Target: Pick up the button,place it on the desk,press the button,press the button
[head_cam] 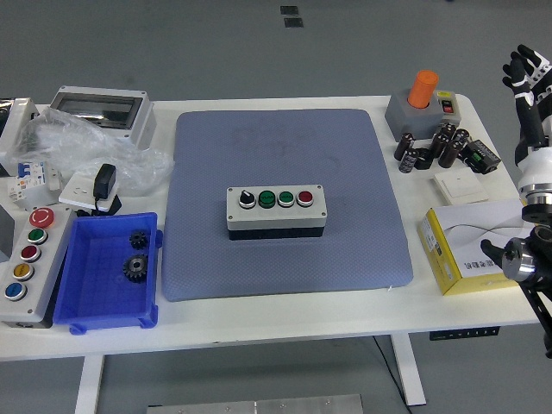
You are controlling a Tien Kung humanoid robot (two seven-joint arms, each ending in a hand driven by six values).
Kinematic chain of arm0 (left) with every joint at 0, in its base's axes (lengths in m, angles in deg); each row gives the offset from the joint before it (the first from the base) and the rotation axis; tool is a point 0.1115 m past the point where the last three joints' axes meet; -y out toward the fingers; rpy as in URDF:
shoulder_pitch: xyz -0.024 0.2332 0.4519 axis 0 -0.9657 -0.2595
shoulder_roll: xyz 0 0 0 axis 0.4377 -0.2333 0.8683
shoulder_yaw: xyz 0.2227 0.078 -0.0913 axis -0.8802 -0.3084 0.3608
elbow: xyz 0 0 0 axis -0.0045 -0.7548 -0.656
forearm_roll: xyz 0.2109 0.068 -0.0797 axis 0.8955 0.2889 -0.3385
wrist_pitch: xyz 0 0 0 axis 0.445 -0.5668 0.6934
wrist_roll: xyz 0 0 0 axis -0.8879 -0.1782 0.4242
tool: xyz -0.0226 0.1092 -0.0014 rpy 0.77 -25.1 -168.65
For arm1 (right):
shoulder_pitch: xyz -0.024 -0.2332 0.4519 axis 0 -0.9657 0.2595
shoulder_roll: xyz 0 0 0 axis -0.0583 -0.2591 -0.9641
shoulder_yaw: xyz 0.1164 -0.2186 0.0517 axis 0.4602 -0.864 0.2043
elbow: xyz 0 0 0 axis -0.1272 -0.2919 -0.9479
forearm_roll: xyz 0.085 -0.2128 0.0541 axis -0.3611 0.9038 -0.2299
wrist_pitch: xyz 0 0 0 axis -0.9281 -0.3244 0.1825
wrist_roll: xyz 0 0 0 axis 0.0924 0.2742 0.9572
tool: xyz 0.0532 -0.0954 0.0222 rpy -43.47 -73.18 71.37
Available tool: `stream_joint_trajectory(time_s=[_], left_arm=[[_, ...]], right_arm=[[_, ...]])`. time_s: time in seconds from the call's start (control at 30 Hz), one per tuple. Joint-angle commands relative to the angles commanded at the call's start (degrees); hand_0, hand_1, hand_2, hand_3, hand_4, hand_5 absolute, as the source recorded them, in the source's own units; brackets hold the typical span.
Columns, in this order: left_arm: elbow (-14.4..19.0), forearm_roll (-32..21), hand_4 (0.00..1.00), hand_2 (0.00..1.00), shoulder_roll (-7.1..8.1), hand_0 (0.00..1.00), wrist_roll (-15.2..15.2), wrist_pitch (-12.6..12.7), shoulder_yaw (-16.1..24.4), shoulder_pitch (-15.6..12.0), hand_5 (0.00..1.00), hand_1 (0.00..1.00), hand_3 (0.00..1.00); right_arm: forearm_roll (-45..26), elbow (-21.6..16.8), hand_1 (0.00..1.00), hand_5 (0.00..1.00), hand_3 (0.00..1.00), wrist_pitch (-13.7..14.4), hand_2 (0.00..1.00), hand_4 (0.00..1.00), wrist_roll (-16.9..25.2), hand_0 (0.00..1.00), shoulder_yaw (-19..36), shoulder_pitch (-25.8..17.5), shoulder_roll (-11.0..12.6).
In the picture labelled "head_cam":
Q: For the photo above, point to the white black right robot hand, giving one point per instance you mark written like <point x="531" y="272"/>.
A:
<point x="537" y="164"/>

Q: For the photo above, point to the grey four-control button box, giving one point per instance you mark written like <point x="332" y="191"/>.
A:
<point x="276" y="215"/>

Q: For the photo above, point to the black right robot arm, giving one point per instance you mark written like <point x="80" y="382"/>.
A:
<point x="519" y="261"/>

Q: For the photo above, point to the grey five-button control box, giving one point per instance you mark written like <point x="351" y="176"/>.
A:
<point x="41" y="267"/>

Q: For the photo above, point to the black module green terminal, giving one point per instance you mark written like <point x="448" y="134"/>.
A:
<point x="483" y="156"/>

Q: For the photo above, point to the black capacitor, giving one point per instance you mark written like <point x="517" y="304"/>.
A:
<point x="450" y="155"/>
<point x="461" y="137"/>
<point x="440" y="146"/>
<point x="448" y="129"/>
<point x="409" y="161"/>
<point x="406" y="146"/>

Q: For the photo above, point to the yellow white carton box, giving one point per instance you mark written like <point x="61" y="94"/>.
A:
<point x="461" y="233"/>

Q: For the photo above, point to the grey block base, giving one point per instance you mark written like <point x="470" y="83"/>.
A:
<point x="409" y="121"/>

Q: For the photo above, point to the orange cylinder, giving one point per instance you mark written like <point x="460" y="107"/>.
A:
<point x="423" y="88"/>

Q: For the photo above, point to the black table control panel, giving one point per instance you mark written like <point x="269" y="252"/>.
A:
<point x="463" y="333"/>

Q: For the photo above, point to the white table leg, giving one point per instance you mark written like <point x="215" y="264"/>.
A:
<point x="89" y="384"/>
<point x="409" y="371"/>

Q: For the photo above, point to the black floor outlet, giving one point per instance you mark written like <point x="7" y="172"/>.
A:
<point x="289" y="10"/>
<point x="293" y="22"/>

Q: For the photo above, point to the blue-grey padded mat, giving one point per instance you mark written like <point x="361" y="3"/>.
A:
<point x="215" y="142"/>

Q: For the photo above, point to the grey distribution box clear lid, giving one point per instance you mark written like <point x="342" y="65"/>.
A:
<point x="142" y="125"/>

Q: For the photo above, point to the small black gear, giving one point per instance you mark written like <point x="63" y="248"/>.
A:
<point x="139" y="240"/>

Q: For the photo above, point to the large black gear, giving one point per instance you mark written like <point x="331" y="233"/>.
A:
<point x="135" y="268"/>

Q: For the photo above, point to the black power adapter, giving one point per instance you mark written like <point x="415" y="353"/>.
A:
<point x="105" y="179"/>

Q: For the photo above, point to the clear plastic bag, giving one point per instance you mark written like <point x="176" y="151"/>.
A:
<point x="86" y="142"/>

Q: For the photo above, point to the blue plastic bin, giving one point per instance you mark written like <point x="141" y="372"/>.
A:
<point x="95" y="280"/>

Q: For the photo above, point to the white circuit breaker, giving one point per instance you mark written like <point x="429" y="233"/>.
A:
<point x="28" y="179"/>

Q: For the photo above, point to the white wall switch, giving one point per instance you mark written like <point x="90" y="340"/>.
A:
<point x="460" y="186"/>

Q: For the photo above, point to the white red rocker switch box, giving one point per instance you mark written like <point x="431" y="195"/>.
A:
<point x="448" y="108"/>

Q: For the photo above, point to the white wall socket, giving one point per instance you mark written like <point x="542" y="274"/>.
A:
<point x="75" y="190"/>

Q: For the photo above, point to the white plastic enclosure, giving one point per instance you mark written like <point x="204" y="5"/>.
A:
<point x="17" y="121"/>

